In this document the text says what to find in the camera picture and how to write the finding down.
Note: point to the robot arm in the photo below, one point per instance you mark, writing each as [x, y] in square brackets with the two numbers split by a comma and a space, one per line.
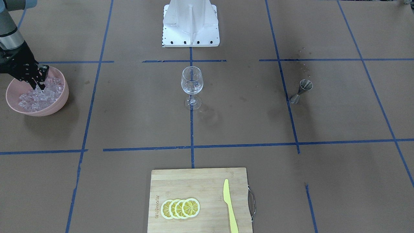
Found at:
[10, 36]

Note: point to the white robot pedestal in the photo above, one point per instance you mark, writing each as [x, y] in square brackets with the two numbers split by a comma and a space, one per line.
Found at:
[190, 23]

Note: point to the steel double jigger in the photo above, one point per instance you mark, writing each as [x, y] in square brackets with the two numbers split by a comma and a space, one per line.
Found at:
[304, 86]

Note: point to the pink bowl of ice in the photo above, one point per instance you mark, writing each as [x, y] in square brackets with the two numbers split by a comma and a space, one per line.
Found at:
[37, 102]

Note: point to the wooden cutting board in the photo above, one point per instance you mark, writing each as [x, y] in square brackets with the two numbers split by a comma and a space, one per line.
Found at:
[205, 185]

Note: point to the clear wine glass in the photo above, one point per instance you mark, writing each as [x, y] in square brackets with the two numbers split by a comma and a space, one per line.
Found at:
[192, 84]

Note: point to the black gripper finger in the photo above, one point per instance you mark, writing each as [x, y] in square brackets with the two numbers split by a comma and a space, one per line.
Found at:
[33, 82]
[41, 75]

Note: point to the yellow plastic knife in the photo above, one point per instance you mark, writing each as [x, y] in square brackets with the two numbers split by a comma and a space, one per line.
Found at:
[228, 200]

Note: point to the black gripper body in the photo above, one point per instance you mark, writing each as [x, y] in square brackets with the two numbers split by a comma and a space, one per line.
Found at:
[20, 60]

